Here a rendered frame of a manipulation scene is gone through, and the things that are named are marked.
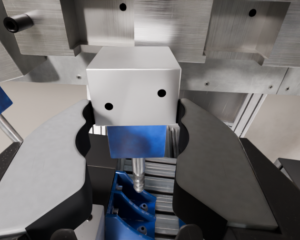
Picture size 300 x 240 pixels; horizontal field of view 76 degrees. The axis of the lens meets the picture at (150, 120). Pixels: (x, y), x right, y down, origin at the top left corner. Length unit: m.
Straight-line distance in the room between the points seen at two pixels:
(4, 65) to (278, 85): 0.34
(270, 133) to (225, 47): 1.38
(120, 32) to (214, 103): 0.86
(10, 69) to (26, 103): 1.23
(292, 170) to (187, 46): 0.42
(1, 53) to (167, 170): 0.40
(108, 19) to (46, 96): 1.22
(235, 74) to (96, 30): 0.18
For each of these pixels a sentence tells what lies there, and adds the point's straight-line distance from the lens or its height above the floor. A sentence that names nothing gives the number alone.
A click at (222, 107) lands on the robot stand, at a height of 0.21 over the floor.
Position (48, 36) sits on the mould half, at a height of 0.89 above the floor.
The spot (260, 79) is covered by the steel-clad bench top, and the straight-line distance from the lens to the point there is 0.30.
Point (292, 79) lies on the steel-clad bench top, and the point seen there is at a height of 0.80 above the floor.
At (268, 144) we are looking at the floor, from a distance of 1.63.
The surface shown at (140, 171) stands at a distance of 0.18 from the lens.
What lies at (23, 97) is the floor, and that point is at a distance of 1.48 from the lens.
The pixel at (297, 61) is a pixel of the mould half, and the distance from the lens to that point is 0.20.
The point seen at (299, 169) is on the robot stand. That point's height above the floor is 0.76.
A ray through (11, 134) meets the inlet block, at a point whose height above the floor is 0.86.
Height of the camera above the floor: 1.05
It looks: 54 degrees down
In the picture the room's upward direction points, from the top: 176 degrees counter-clockwise
